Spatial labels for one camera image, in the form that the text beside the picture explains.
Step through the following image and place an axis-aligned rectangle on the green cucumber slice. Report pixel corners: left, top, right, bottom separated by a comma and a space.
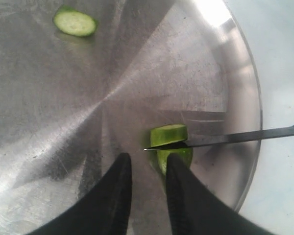
52, 5, 97, 37

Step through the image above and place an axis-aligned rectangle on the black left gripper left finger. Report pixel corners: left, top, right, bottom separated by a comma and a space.
32, 153, 132, 235

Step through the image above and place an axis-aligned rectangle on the black handled knife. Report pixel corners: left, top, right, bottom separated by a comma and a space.
144, 125, 294, 151

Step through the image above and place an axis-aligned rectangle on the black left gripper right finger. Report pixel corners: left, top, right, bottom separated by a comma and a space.
166, 153, 270, 235

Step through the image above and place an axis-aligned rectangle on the green chili pepper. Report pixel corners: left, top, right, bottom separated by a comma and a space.
157, 148, 193, 175

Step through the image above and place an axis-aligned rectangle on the round steel plate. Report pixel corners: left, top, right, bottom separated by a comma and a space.
0, 0, 262, 235

